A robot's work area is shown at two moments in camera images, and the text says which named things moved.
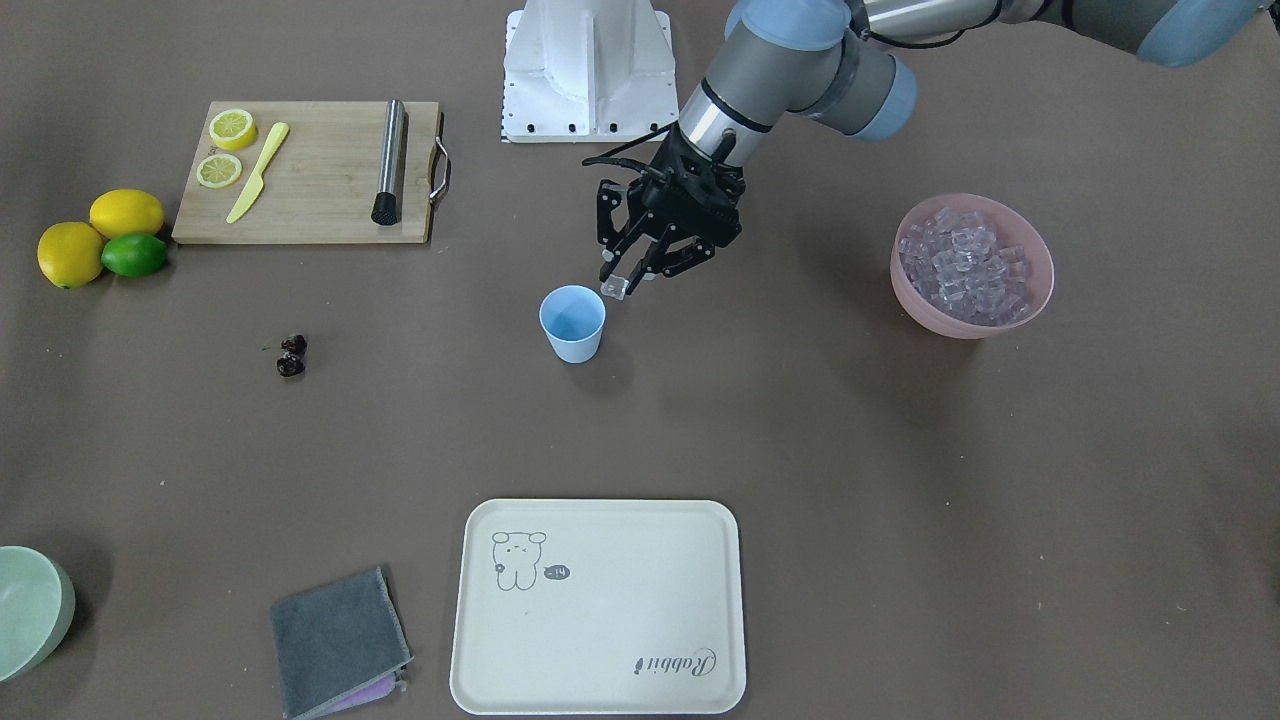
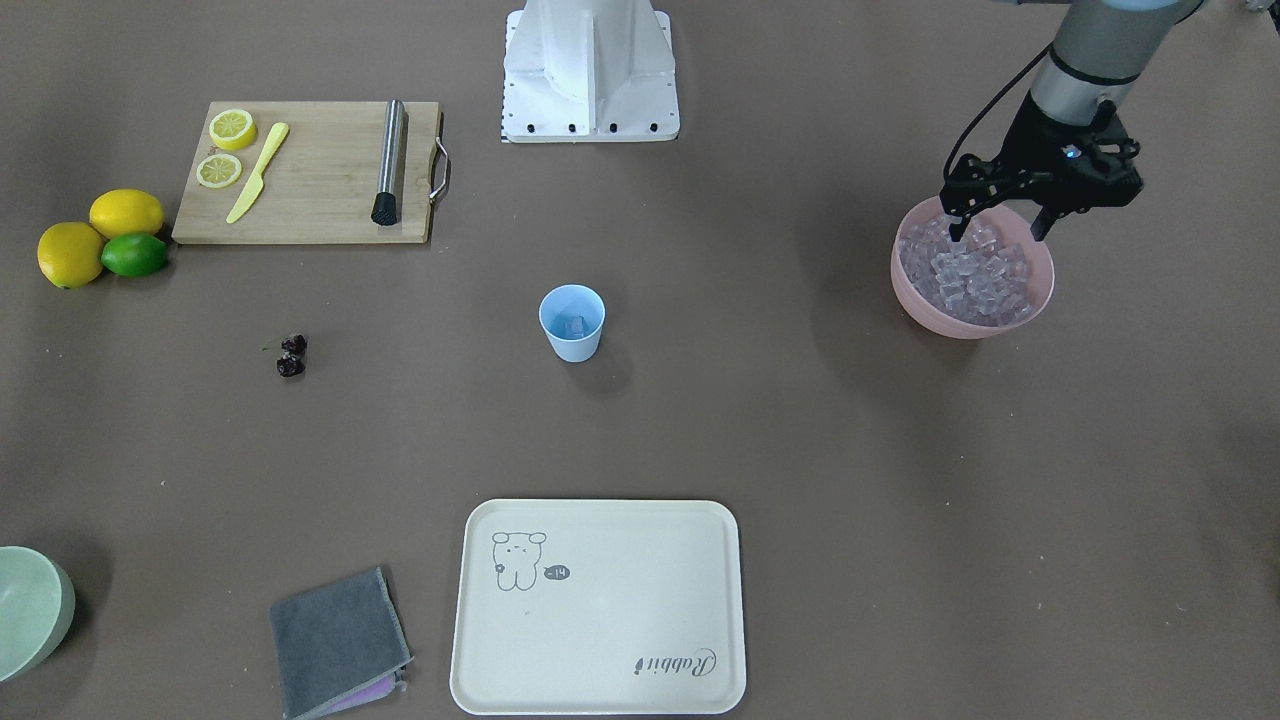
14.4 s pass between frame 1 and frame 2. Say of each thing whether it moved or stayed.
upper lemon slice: stayed
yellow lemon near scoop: stayed
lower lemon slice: stayed
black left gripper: moved
